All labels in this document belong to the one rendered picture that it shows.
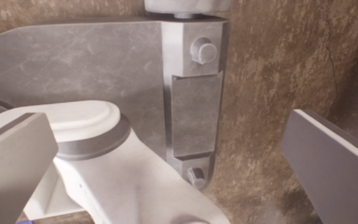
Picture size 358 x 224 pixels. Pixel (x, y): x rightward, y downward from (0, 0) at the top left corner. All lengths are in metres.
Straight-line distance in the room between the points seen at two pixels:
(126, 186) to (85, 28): 0.30
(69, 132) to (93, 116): 0.04
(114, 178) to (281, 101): 0.74
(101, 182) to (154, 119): 0.26
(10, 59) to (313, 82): 0.95
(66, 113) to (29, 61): 0.16
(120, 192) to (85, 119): 0.13
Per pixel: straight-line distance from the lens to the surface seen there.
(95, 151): 0.34
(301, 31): 0.83
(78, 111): 0.38
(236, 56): 0.72
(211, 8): 0.44
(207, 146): 0.59
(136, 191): 0.28
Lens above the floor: 0.61
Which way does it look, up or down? 58 degrees down
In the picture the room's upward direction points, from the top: 156 degrees clockwise
